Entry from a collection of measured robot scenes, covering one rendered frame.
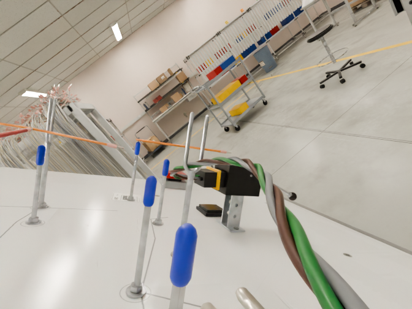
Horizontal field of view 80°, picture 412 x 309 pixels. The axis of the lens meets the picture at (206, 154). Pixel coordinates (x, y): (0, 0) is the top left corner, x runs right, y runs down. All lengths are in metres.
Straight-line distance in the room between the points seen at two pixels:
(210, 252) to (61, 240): 0.15
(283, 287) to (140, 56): 8.51
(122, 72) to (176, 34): 2.11
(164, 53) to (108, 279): 8.54
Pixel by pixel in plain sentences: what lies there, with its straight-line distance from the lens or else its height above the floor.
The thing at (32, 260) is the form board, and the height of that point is 1.21.
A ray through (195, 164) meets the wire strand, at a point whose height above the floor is 1.19.
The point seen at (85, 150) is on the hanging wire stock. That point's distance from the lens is 1.04.
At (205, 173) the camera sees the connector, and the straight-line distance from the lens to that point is 0.31.
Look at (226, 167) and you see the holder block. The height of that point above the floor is 1.13.
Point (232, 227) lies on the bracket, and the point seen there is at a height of 1.05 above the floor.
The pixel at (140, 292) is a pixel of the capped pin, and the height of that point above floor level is 1.15.
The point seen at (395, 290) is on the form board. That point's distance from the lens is 0.33.
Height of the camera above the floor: 1.25
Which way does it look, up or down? 16 degrees down
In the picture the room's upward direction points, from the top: 38 degrees counter-clockwise
